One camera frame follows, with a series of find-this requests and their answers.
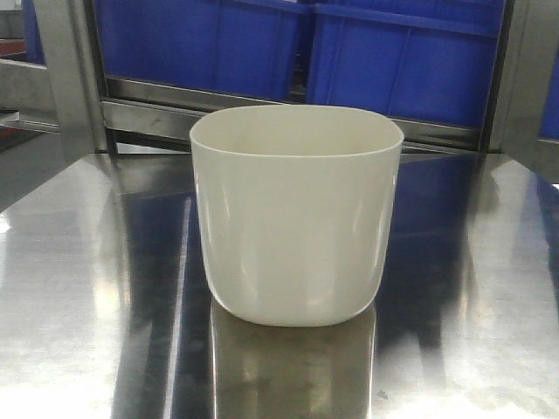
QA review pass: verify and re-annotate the white plastic bin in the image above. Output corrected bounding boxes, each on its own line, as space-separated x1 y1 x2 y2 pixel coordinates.
190 105 404 327

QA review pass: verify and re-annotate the blue crate left of centre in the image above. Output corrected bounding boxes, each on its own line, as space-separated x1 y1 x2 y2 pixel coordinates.
95 1 310 100

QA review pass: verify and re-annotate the blue crate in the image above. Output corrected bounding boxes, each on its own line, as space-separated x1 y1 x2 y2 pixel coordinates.
307 1 505 128
95 1 310 100

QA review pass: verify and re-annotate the blue crate right of centre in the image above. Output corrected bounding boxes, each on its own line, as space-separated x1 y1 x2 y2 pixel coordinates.
307 1 505 128

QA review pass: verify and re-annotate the stainless steel shelf frame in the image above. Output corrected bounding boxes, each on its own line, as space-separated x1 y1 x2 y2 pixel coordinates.
0 0 559 211

